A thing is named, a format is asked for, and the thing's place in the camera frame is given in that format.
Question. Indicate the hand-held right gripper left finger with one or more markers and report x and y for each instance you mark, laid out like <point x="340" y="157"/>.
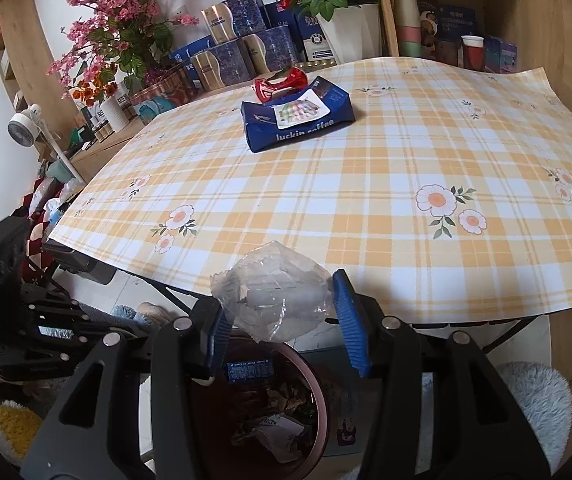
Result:
<point x="218" y="335"/>

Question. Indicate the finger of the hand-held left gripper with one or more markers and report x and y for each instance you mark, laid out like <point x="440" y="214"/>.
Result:
<point x="36" y="365"/>
<point x="66" y="312"/>

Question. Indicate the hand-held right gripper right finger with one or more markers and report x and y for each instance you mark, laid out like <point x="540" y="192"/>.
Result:
<point x="348" y="325"/>

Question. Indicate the clear plastic bag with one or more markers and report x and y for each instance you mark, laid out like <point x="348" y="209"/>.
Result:
<point x="276" y="295"/>

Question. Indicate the maroon waste bin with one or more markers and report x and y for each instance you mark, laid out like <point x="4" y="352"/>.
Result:
<point x="316" y="410"/>

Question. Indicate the blue paper bag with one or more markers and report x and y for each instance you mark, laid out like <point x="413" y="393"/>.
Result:
<point x="296" y="120"/>

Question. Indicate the black suitcase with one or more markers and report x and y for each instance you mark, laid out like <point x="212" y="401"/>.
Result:
<point x="86" y="266"/>

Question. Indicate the red white checked blanket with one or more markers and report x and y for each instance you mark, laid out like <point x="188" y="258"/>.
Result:
<point x="36" y="210"/>

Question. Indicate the white yellow rug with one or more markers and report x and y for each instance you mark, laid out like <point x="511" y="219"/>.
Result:
<point x="11" y="425"/>

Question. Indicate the fluffy blue slipper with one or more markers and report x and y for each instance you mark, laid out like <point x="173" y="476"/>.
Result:
<point x="151" y="312"/>
<point x="536" y="400"/>

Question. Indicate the grey printed mat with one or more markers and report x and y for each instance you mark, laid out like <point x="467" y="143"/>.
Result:
<point x="346" y="430"/>

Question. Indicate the white desk fan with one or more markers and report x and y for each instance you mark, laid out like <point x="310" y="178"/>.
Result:
<point x="23" y="125"/>

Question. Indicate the row of small brown bottles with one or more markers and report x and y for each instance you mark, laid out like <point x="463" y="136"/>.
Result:
<point x="98" y="129"/>

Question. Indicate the white ribbed vase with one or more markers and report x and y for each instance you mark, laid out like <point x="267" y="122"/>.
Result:
<point x="115" y="112"/>

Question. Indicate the orange artificial flowers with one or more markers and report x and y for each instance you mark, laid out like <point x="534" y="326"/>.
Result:
<point x="91" y="90"/>

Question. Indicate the patterned wavy tin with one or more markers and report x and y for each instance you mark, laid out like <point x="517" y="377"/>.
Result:
<point x="163" y="94"/>

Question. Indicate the purple artificial flowers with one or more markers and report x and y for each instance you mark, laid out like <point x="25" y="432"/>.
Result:
<point x="155" y="77"/>

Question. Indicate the pink blossom branches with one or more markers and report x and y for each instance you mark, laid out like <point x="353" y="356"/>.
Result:
<point x="111" y="15"/>

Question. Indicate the blue gold gift box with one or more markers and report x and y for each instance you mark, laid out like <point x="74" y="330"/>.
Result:
<point x="273" y="50"/>
<point x="218" y="67"/>
<point x="233" y="15"/>

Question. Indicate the flat blue carton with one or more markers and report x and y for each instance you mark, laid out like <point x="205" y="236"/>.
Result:
<point x="191" y="52"/>

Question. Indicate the blue white carton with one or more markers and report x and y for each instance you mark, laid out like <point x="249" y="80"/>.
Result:
<point x="313" y="42"/>

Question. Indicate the white faceted vase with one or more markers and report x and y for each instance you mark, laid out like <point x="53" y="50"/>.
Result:
<point x="346" y="35"/>

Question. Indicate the red cup white lid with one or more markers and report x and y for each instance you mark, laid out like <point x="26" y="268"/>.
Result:
<point x="472" y="52"/>

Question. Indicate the stack of pastel paper cups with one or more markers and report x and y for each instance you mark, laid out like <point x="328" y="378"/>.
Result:
<point x="407" y="22"/>

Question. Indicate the blue purple box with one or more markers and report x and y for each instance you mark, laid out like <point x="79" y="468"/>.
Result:
<point x="500" y="55"/>

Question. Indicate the small dark blue box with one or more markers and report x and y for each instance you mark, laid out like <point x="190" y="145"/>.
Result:
<point x="278" y="14"/>

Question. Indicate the dark blue shelf box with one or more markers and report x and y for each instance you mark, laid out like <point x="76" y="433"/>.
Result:
<point x="458" y="22"/>

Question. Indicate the wooden shelf unit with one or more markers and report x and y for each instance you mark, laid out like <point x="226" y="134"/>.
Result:
<point x="541" y="20"/>

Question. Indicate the white wall socket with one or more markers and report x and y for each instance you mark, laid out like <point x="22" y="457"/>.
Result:
<point x="182" y="11"/>

